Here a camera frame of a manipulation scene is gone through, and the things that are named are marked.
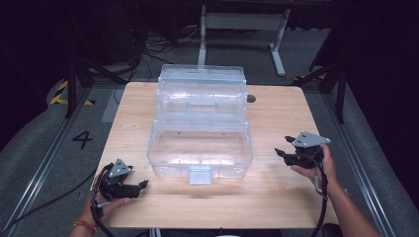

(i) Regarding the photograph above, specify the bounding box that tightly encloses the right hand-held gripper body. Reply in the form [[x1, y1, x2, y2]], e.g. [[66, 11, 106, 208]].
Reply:
[[284, 130, 332, 170]]

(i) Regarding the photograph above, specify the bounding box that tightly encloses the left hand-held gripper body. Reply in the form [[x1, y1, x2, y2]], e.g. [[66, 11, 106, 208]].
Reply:
[[96, 158, 141, 202]]

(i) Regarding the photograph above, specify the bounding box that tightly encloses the clear plastic storage box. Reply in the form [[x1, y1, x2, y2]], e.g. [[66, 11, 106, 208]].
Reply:
[[145, 63, 255, 186]]

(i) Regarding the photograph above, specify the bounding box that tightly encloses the person's right hand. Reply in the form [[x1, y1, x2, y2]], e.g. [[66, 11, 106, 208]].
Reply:
[[290, 143, 341, 196]]

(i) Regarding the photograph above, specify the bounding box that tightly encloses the person's left hand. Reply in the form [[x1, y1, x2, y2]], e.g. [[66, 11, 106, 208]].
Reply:
[[78, 171, 132, 229]]

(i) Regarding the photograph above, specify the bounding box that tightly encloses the black tripod stand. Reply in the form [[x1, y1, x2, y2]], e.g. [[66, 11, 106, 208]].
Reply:
[[63, 53, 128, 119], [292, 61, 348, 125]]

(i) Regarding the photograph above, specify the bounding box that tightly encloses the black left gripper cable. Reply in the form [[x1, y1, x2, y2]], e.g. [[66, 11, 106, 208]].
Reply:
[[89, 164, 116, 237]]

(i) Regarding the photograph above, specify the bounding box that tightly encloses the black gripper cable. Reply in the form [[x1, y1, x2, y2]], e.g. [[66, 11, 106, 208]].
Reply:
[[308, 154, 331, 237], [89, 164, 116, 237]]

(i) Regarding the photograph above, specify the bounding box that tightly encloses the orange beaded bracelet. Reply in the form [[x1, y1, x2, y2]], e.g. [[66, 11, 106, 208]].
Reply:
[[72, 219, 99, 236]]

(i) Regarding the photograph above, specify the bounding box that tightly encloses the metal floor rail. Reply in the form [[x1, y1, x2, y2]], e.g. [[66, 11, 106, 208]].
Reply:
[[322, 92, 398, 237], [0, 86, 95, 235]]

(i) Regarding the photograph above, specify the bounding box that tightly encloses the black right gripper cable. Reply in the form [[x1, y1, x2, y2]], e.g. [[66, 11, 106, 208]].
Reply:
[[308, 154, 331, 237]]

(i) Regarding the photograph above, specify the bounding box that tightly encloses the thin black floor cable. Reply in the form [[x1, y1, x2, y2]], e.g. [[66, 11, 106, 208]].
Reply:
[[0, 166, 100, 235]]

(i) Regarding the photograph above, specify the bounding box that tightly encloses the white metal stand frame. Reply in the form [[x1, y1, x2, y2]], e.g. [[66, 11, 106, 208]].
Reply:
[[196, 4, 292, 78]]

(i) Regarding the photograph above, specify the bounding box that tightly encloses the tangle of black floor cables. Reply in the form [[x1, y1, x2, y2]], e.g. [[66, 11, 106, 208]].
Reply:
[[126, 19, 210, 84]]

